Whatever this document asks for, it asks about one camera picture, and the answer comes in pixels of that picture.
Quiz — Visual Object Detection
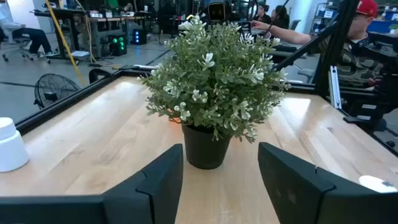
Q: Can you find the orange translucent plastic basket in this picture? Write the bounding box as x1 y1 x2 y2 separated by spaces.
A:
169 108 183 124

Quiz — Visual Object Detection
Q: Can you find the black diagonal frame brace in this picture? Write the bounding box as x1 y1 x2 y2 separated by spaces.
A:
272 23 340 72

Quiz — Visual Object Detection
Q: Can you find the metal storage shelf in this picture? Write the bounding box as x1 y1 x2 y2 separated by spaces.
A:
310 1 340 34

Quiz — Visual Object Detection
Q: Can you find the red cap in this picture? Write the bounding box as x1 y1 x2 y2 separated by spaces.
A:
356 0 379 18

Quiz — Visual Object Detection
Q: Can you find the blue storage bin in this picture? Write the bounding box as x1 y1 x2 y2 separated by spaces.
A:
366 19 398 34

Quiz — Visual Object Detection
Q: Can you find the silver aluminium extrusion piece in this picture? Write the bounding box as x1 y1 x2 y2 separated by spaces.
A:
328 65 343 110

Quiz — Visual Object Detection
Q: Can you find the light grey office chair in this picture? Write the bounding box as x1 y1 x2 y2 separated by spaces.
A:
1 26 52 65

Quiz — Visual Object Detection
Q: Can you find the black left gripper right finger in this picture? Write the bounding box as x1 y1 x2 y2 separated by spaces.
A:
257 142 398 224

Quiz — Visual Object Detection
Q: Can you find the black floor fan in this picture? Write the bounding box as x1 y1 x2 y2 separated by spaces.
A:
33 73 82 110

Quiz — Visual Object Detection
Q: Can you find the artificial plant in black pot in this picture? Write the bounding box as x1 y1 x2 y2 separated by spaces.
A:
138 15 292 170

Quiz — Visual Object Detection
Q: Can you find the black vertical frame post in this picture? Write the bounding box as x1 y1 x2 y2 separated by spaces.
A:
313 0 359 96

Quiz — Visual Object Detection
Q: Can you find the wooden workbench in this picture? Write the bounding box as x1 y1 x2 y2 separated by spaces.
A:
88 15 147 58

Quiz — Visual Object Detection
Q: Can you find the computer tower with green lights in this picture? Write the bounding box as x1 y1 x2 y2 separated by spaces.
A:
108 34 128 57

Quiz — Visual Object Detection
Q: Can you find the person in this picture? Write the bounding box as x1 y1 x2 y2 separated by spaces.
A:
0 2 54 58
251 0 398 90
271 4 291 30
256 3 272 25

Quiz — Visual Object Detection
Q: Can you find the computer tower with blue lights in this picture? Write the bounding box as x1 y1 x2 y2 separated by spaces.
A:
132 28 148 45

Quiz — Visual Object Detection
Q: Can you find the yellow hanging cable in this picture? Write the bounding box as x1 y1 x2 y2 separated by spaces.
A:
45 0 86 86

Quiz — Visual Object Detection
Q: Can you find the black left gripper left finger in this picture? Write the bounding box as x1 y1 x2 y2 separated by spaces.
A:
0 143 184 224

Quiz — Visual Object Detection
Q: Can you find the black desk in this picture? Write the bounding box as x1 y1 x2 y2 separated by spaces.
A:
30 7 91 62

